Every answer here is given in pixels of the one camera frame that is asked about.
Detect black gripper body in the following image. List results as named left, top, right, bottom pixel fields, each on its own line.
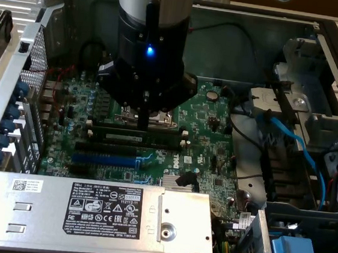
left=109, top=9, right=191, bottom=117

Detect black RAM module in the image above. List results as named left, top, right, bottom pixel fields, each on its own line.
left=90, top=124, right=185, bottom=145

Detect green motherboard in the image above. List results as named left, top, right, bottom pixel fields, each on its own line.
left=29, top=61, right=278, bottom=231

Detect CPU socket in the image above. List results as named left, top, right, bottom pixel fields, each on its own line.
left=114, top=95, right=183, bottom=132

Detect long black expansion slot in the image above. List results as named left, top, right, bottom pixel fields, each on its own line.
left=74, top=140, right=139, bottom=158

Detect blue expansion slot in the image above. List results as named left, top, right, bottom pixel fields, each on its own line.
left=70, top=150, right=143, bottom=170

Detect open PC case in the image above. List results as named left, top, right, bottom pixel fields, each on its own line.
left=0, top=0, right=338, bottom=253

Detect short black expansion slot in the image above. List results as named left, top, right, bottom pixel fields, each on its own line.
left=69, top=163, right=91, bottom=177

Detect silver chipset heatsink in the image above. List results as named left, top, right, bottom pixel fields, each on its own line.
left=161, top=174, right=199, bottom=193

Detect metal disk bay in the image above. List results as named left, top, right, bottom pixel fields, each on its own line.
left=263, top=34, right=338, bottom=169

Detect silver power supply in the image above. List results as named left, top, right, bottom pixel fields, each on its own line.
left=0, top=170, right=221, bottom=253

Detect blue plastic latch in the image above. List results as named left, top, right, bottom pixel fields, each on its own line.
left=269, top=233, right=318, bottom=253

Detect black looped wire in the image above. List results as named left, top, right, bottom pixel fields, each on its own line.
left=77, top=40, right=108, bottom=72

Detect black cable with gold connector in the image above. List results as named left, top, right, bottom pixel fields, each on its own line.
left=141, top=0, right=162, bottom=46

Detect thin red wire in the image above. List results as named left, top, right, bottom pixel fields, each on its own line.
left=25, top=59, right=77, bottom=114

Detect black wire with connector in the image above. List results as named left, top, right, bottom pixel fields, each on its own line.
left=185, top=17, right=262, bottom=85

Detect silver metal drive bracket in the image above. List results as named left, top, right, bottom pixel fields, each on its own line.
left=246, top=85, right=312, bottom=124

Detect black wire connector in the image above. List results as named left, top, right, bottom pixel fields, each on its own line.
left=174, top=169, right=198, bottom=191

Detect blue SATA wire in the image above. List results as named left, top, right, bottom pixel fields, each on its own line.
left=246, top=110, right=337, bottom=212

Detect yellow green power wires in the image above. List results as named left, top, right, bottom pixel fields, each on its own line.
left=214, top=239, right=236, bottom=253

